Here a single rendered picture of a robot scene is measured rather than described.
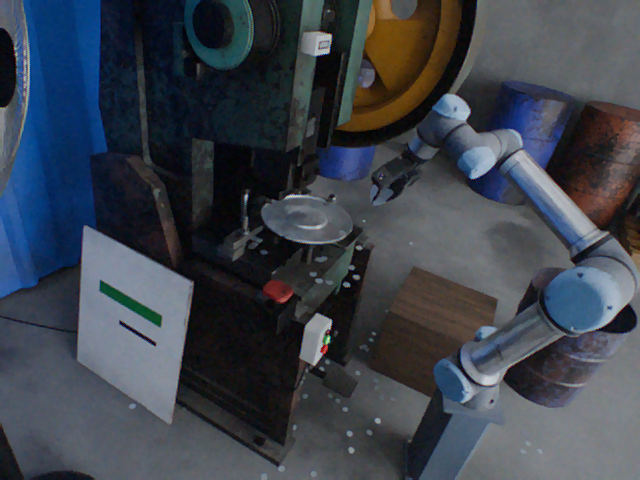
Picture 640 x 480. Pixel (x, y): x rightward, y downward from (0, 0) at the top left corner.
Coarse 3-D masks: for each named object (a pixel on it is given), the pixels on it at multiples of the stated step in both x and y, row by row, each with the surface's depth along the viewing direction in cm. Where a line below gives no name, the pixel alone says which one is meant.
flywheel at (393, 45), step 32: (384, 0) 135; (448, 0) 124; (384, 32) 139; (416, 32) 134; (448, 32) 127; (384, 64) 143; (416, 64) 138; (448, 64) 131; (384, 96) 148; (416, 96) 139; (352, 128) 154
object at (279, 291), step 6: (270, 282) 113; (276, 282) 113; (264, 288) 110; (270, 288) 111; (276, 288) 111; (282, 288) 112; (288, 288) 112; (264, 294) 110; (270, 294) 109; (276, 294) 109; (282, 294) 110; (288, 294) 110; (276, 300) 109; (282, 300) 109
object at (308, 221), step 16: (272, 208) 141; (288, 208) 142; (304, 208) 143; (320, 208) 146; (336, 208) 148; (272, 224) 133; (288, 224) 134; (304, 224) 134; (320, 224) 136; (336, 224) 139; (304, 240) 128; (320, 240) 129; (336, 240) 130
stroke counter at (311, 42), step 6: (306, 36) 94; (312, 36) 94; (318, 36) 94; (324, 36) 96; (330, 36) 98; (306, 42) 95; (312, 42) 94; (318, 42) 94; (330, 42) 99; (300, 48) 96; (306, 48) 96; (312, 48) 95; (318, 48) 95; (324, 48) 98; (312, 54) 96; (318, 54) 97
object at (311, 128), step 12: (312, 96) 120; (312, 108) 123; (312, 120) 125; (312, 132) 128; (312, 144) 132; (264, 156) 127; (312, 156) 132; (264, 168) 129; (276, 168) 127; (288, 168) 125; (300, 168) 126; (312, 168) 131; (264, 180) 131; (276, 180) 129; (288, 180) 127; (300, 180) 128; (312, 180) 134
